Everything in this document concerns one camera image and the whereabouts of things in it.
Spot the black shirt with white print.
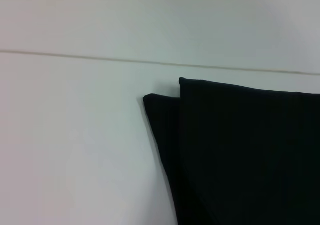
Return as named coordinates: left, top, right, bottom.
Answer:
left=142, top=76, right=320, bottom=225

